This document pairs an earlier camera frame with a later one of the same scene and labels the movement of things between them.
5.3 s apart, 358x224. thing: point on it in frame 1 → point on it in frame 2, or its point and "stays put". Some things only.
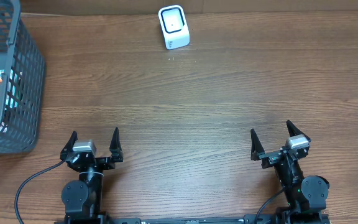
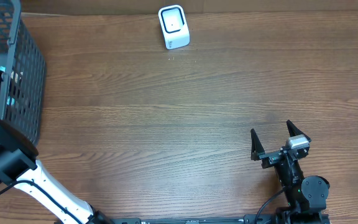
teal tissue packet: [13, 91] → [10, 100]
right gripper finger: [293, 130] stays put
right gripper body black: [271, 157] stays put
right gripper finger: [256, 146] stays put
